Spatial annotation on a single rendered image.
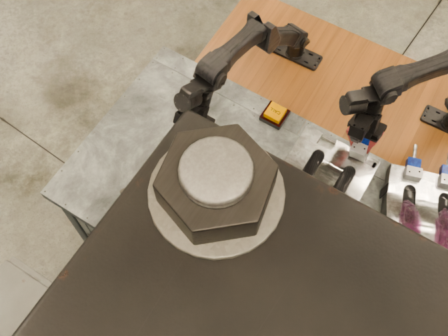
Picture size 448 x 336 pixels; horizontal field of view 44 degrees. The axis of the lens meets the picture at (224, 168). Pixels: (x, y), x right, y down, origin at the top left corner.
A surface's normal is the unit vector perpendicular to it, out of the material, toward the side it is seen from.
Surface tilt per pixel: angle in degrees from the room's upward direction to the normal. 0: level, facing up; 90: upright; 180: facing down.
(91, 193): 0
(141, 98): 0
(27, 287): 0
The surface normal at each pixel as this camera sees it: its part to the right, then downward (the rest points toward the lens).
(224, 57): 0.05, -0.48
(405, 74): -0.18, -0.39
